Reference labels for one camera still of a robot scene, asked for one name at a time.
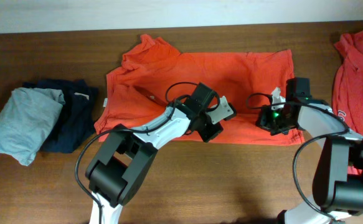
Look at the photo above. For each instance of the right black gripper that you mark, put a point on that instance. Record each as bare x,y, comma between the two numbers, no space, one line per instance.
263,121

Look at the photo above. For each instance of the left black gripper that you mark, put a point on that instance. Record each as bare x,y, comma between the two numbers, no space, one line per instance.
208,134

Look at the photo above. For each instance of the orange FRAM t-shirt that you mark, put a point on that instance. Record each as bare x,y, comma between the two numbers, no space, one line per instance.
154,72

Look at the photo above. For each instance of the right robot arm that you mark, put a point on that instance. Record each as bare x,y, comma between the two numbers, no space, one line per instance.
338,181

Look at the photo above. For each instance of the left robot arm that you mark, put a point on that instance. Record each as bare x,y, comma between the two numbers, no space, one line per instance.
122,162

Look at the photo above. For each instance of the red crumpled shirt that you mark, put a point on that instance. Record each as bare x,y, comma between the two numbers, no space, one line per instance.
347,92

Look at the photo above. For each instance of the navy folded garment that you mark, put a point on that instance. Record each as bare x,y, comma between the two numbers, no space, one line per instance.
75,123

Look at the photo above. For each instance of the grey folded shirt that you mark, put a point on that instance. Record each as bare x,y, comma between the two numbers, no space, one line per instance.
26,121

